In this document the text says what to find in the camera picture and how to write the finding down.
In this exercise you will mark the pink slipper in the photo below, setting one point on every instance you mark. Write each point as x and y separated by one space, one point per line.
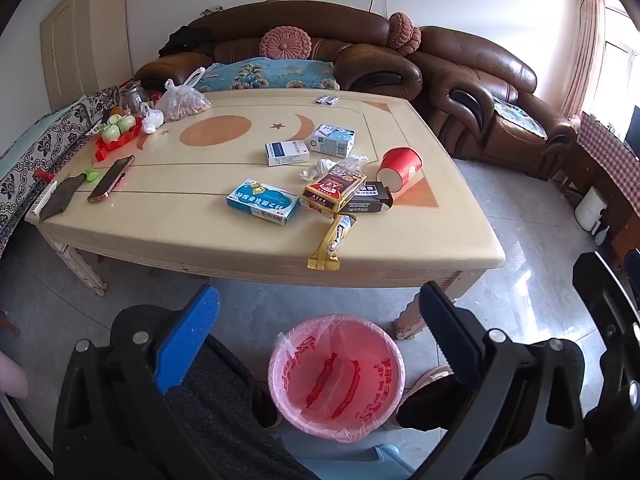
432 376

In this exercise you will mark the clear bag of nuts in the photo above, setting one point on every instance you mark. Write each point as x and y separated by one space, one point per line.
182 102

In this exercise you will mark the red paper cup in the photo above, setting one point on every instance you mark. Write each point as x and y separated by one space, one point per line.
400 167

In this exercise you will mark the black white floral cover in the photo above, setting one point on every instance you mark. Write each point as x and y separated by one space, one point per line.
30 155

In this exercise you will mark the long brown leather sofa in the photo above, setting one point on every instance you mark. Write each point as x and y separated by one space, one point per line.
350 35

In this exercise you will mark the blue white milk carton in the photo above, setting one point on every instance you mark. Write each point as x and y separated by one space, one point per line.
332 140

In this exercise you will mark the person's grey trouser leg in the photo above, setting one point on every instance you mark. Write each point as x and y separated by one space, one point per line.
220 410

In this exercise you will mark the window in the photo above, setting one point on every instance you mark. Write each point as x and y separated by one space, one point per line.
620 75

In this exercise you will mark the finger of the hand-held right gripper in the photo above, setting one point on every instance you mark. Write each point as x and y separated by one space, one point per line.
600 285
615 425

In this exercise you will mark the white blue medicine box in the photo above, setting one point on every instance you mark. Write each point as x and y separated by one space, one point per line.
287 152

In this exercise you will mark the cream door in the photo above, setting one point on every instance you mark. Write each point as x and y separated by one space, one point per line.
80 40

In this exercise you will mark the white remote control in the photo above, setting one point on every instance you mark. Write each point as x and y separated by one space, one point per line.
44 199

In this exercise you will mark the dark clothing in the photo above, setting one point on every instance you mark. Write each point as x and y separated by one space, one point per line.
187 40

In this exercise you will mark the yellow snack wrapper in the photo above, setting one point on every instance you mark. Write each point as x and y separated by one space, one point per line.
332 242

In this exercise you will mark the blue floral sofa cover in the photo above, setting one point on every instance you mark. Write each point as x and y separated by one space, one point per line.
265 75

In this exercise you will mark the checked tablecloth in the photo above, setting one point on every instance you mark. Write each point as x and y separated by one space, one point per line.
612 155

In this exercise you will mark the black cardboard box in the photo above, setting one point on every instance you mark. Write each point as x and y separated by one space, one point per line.
372 195

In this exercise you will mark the person's black sock foot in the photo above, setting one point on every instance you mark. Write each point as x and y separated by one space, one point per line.
430 405

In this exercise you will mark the pink round cushion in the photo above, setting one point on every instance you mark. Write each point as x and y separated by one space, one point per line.
404 32
285 44

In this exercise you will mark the pink curtain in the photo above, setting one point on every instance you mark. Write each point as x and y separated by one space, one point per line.
587 45

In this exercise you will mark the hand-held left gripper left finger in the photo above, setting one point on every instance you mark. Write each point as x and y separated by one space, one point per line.
187 340

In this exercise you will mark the glass jar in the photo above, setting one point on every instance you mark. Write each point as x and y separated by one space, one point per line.
132 99

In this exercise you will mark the orange fruit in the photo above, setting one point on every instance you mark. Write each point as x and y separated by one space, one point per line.
116 110

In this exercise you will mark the black monitor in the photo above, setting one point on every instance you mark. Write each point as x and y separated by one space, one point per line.
634 127

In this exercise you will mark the light blue plastic stool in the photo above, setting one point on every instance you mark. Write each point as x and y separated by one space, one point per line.
350 462

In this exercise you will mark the red brown cigarette box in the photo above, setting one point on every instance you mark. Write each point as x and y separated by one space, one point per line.
332 190

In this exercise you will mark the white appliance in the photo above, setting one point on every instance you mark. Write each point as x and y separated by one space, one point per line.
589 209

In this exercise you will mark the pink smartphone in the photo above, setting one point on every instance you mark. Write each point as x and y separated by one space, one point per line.
111 179

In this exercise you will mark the brown leather armchair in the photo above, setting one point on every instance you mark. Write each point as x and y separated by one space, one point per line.
480 85

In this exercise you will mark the red fruit tray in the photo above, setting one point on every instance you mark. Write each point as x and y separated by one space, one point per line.
120 141

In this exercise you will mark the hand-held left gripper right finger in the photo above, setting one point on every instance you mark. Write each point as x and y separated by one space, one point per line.
452 345

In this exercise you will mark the white plastic wad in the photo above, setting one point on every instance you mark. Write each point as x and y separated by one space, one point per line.
153 121

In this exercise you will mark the pink lined trash bin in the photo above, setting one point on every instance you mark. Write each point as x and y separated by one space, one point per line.
335 390

